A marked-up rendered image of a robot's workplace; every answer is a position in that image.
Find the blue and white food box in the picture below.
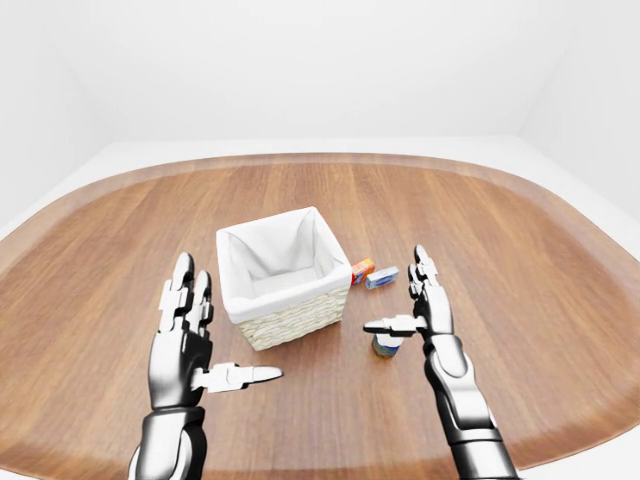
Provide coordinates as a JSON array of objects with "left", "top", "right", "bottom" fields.
[{"left": 364, "top": 267, "right": 401, "bottom": 291}]

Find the small soup tin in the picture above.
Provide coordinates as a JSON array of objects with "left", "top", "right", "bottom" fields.
[{"left": 372, "top": 333, "right": 402, "bottom": 359}]

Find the white-lined woven wicker basket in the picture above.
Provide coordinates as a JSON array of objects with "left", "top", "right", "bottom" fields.
[{"left": 215, "top": 205, "right": 353, "bottom": 353}]

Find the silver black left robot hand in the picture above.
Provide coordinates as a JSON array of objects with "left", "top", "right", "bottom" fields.
[{"left": 147, "top": 251, "right": 285, "bottom": 412}]

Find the orange and red food box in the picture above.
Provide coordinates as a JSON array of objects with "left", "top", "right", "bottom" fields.
[{"left": 350, "top": 257, "right": 377, "bottom": 287}]

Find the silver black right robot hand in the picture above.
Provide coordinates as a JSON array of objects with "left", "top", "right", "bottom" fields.
[{"left": 362, "top": 244, "right": 456, "bottom": 341}]

